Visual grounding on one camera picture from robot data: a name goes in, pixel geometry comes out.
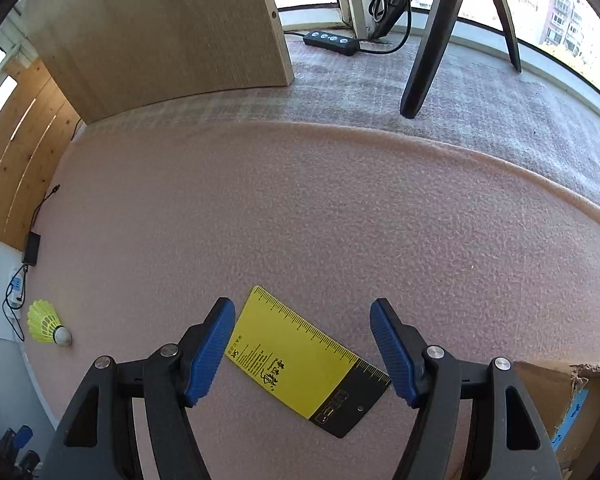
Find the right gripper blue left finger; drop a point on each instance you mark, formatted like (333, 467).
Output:
(96, 438)

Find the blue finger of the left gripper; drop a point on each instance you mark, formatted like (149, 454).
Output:
(28, 463)
(22, 437)

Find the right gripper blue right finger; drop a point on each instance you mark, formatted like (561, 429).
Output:
(507, 438)

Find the yellow black ruler card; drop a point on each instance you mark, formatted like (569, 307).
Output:
(302, 367)

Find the yellow plastic shuttlecock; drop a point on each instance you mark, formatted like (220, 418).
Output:
(45, 326)

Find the blue plastic phone stand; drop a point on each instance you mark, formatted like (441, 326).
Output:
(569, 419)

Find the white power strip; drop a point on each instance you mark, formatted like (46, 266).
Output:
(15, 291)

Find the black power adapter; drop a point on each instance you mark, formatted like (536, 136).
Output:
(31, 248)

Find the brown cardboard box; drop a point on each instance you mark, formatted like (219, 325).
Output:
(568, 400)

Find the pine slat wooden panel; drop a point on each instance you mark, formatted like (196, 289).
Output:
(37, 123)

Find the grey checked bed sheet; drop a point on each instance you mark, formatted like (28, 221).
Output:
(477, 101)

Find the large light wooden board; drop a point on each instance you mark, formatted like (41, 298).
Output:
(111, 56)

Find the black tripod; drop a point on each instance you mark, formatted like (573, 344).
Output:
(440, 23)

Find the black inline cable switch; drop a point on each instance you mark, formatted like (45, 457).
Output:
(329, 41)

